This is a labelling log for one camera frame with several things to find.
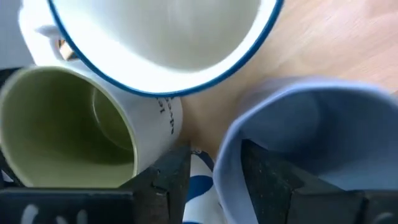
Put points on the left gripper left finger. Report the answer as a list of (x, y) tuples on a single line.
[(164, 193)]

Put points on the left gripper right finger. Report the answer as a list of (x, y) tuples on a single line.
[(273, 199)]

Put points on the white mug blue leaf pattern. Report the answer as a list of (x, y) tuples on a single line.
[(199, 186)]

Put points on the grey-blue faceted mug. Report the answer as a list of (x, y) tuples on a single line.
[(311, 124)]

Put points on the white mug black text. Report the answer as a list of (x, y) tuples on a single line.
[(62, 130)]

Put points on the white mug blue rim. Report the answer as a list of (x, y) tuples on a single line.
[(155, 37)]

